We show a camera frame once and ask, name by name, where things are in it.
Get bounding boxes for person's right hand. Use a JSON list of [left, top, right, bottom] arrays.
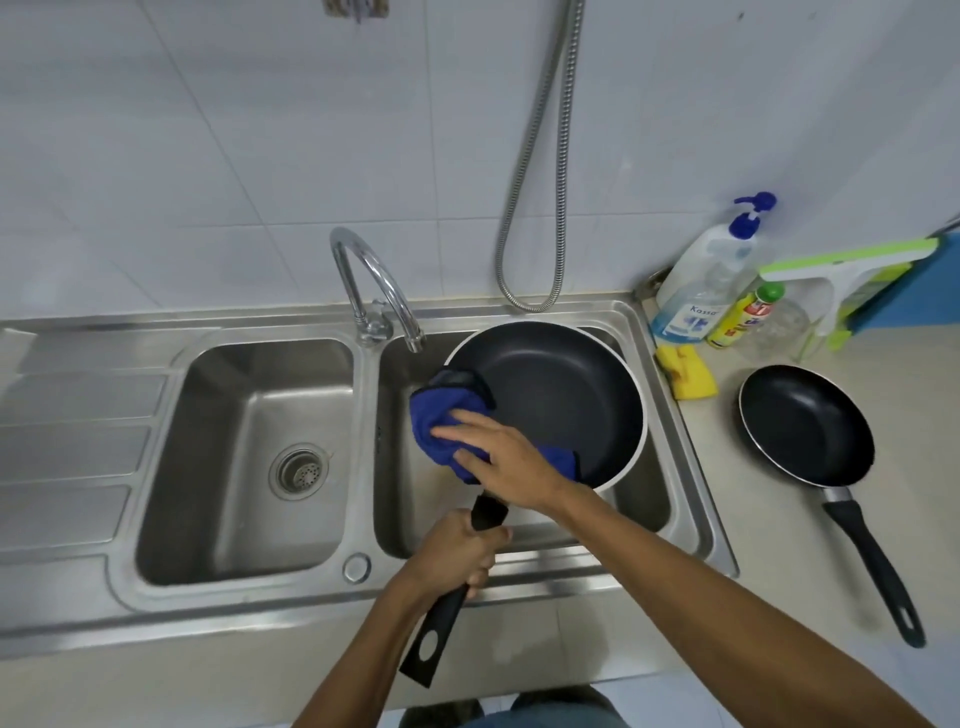
[[431, 408, 579, 515]]

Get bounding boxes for person's left hand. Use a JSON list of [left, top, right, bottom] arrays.
[[401, 509, 513, 601]]

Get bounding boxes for medium black frying pan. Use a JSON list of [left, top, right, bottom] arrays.
[[398, 320, 649, 690]]

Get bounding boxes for blue microfibre cloth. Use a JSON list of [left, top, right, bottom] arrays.
[[409, 368, 583, 485]]

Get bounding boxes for yellow sponge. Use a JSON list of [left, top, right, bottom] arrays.
[[656, 343, 718, 401]]

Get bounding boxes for small black frying pan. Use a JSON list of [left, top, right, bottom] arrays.
[[737, 364, 928, 650]]

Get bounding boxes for person's left forearm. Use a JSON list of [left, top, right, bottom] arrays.
[[292, 573, 451, 728]]

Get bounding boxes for person's right forearm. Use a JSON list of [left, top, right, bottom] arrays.
[[543, 483, 935, 728]]

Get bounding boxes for person's camouflage trousers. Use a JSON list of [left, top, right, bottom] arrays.
[[397, 684, 631, 728]]

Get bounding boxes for metal sink strainer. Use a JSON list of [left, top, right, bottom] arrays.
[[268, 443, 330, 502]]

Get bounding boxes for stainless steel double sink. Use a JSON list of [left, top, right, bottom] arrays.
[[0, 299, 740, 661]]

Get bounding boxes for clear pump soap bottle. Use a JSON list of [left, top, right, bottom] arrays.
[[649, 191, 778, 346]]

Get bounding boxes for chrome faucet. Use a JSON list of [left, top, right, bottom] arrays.
[[329, 227, 427, 354]]

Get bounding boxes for small yellow bottle green cap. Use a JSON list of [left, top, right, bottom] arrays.
[[707, 281, 787, 351]]

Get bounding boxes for clear glass cup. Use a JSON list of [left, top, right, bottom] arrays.
[[738, 296, 811, 361]]

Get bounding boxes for green white squeegee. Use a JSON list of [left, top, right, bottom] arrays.
[[758, 236, 940, 361]]

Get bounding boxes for green knife block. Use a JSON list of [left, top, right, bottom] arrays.
[[828, 262, 913, 354]]

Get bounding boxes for blue cutting board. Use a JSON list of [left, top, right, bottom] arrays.
[[854, 232, 960, 331]]

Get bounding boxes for metal shower hose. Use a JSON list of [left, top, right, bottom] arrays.
[[494, 0, 586, 314]]

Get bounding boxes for brown adhesive wall hook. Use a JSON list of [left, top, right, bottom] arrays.
[[323, 0, 391, 22]]

